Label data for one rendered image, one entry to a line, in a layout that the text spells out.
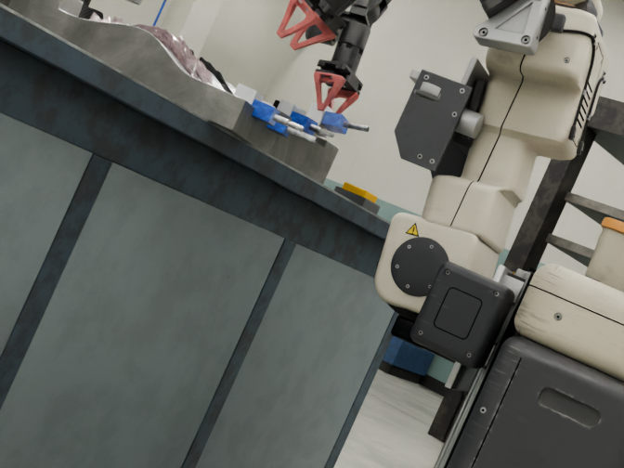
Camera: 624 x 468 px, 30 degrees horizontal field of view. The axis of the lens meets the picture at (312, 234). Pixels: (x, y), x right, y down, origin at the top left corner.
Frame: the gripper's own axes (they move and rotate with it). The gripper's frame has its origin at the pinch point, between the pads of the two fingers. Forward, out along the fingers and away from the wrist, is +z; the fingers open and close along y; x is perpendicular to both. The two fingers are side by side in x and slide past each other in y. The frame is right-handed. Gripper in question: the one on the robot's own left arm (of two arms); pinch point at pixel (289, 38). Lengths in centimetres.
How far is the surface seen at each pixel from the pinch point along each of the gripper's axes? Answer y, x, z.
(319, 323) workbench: -63, 26, 39
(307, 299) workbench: -53, 23, 36
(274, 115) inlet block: 4.5, 11.2, 10.0
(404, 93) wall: -810, -287, 0
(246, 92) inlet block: 7.2, 5.8, 10.9
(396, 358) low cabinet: -709, -85, 138
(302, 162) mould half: -31.1, 6.9, 15.5
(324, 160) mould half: -38.7, 6.8, 12.6
